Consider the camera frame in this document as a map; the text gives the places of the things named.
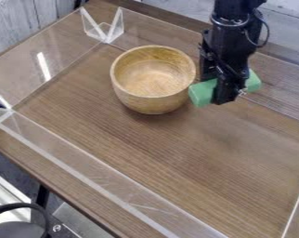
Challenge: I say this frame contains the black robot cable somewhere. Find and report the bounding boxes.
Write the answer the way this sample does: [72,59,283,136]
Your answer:
[243,8,272,48]

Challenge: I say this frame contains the brown wooden bowl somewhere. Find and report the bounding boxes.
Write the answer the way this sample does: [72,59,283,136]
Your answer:
[110,45,197,114]

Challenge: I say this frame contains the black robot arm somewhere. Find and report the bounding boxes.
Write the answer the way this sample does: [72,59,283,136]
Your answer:
[200,0,271,105]

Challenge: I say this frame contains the clear acrylic front barrier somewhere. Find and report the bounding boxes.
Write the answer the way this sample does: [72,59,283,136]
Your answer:
[0,91,228,238]

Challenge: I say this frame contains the green rectangular block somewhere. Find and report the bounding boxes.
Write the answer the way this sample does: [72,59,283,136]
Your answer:
[188,70,263,107]

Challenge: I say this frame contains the black table leg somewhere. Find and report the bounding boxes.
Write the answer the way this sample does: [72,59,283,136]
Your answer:
[36,185,49,208]

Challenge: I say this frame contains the black cable loop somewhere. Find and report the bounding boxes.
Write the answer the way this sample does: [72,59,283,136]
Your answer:
[0,202,50,238]

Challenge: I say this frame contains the clear acrylic corner bracket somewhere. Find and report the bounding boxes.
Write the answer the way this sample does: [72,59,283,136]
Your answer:
[78,7,124,44]

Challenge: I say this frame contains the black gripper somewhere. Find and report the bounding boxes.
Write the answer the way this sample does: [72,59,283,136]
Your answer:
[200,15,263,105]

